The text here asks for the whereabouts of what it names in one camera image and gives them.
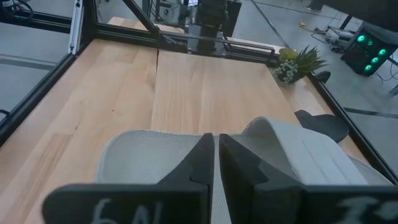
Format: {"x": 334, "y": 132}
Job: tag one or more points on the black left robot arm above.
{"x": 211, "y": 18}

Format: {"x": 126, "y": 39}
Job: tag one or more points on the black frame clamp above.
{"x": 323, "y": 77}

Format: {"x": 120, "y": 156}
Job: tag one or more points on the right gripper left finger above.
{"x": 196, "y": 168}

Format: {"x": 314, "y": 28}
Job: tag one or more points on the black desk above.
{"x": 367, "y": 9}

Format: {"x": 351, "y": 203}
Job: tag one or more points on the grey slide sandal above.
{"x": 140, "y": 155}

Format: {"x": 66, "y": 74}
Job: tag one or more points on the black aluminium table frame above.
{"x": 31, "y": 102}

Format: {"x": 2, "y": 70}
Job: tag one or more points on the black computer with green lights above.
{"x": 363, "y": 56}

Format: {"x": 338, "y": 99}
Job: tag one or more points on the silver metal bracket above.
{"x": 76, "y": 28}

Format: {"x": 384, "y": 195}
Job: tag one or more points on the succulent plant in dark pot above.
{"x": 306, "y": 60}

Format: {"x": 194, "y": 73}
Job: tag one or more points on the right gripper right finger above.
{"x": 245, "y": 193}

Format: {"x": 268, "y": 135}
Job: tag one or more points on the black slide sandal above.
{"x": 326, "y": 124}

